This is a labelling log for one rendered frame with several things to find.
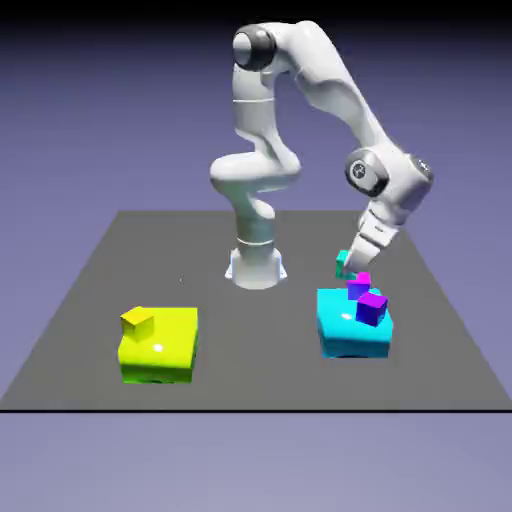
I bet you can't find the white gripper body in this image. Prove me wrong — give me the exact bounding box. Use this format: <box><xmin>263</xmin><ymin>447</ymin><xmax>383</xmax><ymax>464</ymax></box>
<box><xmin>343</xmin><ymin>232</ymin><xmax>382</xmax><ymax>272</ymax></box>

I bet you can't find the small teal cube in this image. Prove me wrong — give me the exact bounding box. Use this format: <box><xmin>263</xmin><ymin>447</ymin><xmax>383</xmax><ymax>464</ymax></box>
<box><xmin>334</xmin><ymin>249</ymin><xmax>357</xmax><ymax>280</ymax></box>

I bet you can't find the small magenta cube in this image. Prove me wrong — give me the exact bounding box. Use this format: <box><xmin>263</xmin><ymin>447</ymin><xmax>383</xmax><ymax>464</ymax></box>
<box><xmin>346</xmin><ymin>271</ymin><xmax>372</xmax><ymax>301</ymax></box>

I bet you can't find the small purple cube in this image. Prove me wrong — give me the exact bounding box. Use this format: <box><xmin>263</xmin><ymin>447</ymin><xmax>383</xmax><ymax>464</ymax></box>
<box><xmin>355</xmin><ymin>291</ymin><xmax>389</xmax><ymax>328</ymax></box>

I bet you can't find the small yellow cube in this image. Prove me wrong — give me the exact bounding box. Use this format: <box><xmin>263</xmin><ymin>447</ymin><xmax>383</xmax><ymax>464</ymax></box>
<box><xmin>119</xmin><ymin>305</ymin><xmax>156</xmax><ymax>344</ymax></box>

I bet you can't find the large cyan box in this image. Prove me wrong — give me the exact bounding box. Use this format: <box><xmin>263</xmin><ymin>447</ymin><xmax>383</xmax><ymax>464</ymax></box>
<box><xmin>316</xmin><ymin>286</ymin><xmax>394</xmax><ymax>360</ymax></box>

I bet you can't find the large yellow-green box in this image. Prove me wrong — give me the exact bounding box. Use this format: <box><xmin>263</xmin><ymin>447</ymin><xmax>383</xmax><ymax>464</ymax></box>
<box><xmin>117</xmin><ymin>306</ymin><xmax>200</xmax><ymax>385</ymax></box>

